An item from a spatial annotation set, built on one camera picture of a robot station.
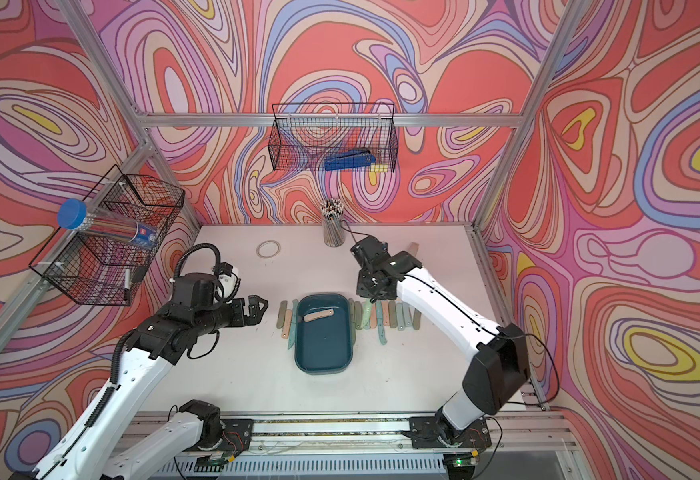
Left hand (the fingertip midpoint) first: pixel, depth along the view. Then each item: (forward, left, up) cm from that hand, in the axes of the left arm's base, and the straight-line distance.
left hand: (256, 304), depth 74 cm
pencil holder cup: (+38, -17, -2) cm, 42 cm away
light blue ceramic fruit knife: (+6, -6, -19) cm, 21 cm away
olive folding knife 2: (+5, -37, -20) cm, 43 cm away
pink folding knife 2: (+4, -4, -20) cm, 20 cm away
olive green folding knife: (+7, -26, -19) cm, 33 cm away
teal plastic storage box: (-2, -16, -21) cm, 26 cm away
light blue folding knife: (+1, -28, -6) cm, 29 cm away
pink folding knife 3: (+10, -35, -19) cm, 41 cm away
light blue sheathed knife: (+7, -40, -19) cm, 45 cm away
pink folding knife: (+7, -13, -19) cm, 24 cm away
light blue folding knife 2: (+7, -42, -19) cm, 47 cm away
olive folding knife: (+7, -2, -19) cm, 20 cm away
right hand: (+5, -30, -5) cm, 31 cm away
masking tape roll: (+37, +8, -20) cm, 43 cm away
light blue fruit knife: (+2, -33, -20) cm, 39 cm away
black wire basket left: (+6, +39, +7) cm, 41 cm away
